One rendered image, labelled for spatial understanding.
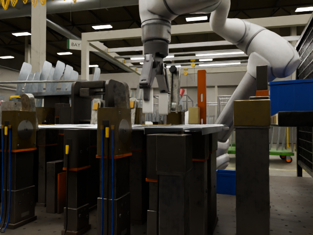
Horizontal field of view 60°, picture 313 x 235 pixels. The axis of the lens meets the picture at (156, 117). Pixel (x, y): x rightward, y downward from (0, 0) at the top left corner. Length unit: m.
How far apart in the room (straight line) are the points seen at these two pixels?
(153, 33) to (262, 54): 0.54
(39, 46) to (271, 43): 8.14
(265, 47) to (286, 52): 0.08
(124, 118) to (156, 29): 0.29
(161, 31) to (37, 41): 8.29
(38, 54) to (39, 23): 0.93
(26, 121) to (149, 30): 0.46
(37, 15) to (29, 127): 8.42
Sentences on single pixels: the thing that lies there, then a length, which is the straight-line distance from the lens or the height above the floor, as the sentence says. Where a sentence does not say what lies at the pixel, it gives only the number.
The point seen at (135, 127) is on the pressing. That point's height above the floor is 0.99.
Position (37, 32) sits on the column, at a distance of 9.10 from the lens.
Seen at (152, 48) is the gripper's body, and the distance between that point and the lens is 0.81.
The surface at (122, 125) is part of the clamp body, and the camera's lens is 0.68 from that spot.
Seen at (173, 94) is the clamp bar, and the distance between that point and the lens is 1.01.
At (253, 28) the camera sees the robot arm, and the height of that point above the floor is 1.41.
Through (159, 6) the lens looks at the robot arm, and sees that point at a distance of 0.82.
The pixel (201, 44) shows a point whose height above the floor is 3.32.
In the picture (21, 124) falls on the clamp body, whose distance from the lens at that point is 0.91.
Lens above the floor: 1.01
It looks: 1 degrees up
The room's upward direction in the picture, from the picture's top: straight up
